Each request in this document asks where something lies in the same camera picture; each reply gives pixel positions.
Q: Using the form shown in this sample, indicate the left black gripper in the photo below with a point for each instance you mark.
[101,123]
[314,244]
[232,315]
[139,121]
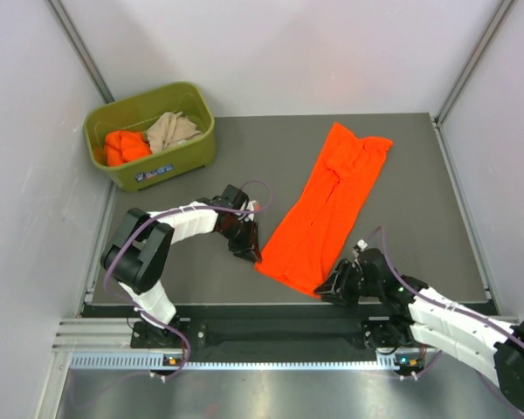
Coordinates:
[244,249]

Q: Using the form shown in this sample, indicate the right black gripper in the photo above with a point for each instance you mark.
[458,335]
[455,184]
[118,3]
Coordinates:
[330,287]

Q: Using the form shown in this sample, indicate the orange t-shirt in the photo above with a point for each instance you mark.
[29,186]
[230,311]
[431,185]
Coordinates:
[301,252]

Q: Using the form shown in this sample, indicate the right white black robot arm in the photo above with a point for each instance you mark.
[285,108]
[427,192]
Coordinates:
[421,316]

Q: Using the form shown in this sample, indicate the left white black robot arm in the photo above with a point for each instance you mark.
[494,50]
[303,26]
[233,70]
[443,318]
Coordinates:
[137,253]

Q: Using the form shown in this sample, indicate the black centre mounting plate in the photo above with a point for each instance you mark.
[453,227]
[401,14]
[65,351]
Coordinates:
[278,340]

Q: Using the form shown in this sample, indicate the beige shirt in bin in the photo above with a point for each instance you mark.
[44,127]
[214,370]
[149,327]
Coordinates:
[170,130]

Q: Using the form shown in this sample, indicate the olive green plastic bin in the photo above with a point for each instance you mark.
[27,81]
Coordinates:
[138,113]

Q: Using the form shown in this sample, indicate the orange shirt in bin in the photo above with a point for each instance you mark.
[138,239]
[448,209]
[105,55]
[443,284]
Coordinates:
[123,146]

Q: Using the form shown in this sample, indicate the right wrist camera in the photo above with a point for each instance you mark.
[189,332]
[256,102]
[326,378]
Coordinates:
[366,255]

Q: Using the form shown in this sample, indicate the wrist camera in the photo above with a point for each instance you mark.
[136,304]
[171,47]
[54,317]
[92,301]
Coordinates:
[366,255]
[236,198]

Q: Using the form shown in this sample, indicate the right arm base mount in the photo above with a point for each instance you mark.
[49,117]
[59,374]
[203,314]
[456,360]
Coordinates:
[389,333]

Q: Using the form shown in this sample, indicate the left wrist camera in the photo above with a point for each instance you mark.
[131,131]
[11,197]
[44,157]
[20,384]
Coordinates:
[236,198]

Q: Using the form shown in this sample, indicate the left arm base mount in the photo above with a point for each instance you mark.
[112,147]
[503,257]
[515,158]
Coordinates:
[146,336]

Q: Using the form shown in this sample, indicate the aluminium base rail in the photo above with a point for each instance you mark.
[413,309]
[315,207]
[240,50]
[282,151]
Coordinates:
[105,344]

